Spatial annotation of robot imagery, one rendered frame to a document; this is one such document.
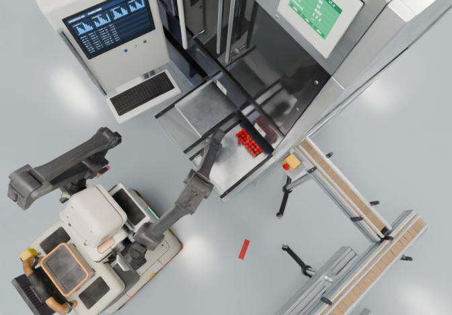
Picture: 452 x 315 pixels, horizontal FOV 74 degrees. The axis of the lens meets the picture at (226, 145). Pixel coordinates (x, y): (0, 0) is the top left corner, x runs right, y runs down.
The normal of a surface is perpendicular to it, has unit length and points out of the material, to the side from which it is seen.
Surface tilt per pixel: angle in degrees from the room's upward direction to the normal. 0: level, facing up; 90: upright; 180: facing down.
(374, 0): 90
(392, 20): 90
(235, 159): 0
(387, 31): 90
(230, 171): 0
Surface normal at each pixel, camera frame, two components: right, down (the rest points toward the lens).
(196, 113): 0.06, -0.29
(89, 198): 0.53, -0.65
